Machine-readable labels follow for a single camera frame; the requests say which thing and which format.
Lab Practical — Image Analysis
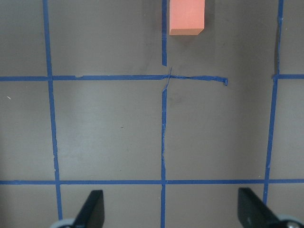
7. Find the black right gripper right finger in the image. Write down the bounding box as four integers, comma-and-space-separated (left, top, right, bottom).
237, 188, 280, 228

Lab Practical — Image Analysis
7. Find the orange foam block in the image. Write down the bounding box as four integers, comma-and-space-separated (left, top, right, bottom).
169, 0, 205, 36

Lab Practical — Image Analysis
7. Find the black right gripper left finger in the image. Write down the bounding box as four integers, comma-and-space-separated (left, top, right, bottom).
72, 190, 105, 228

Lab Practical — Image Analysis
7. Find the brown paper mat blue grid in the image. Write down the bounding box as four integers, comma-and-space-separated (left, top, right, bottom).
0, 0, 304, 228

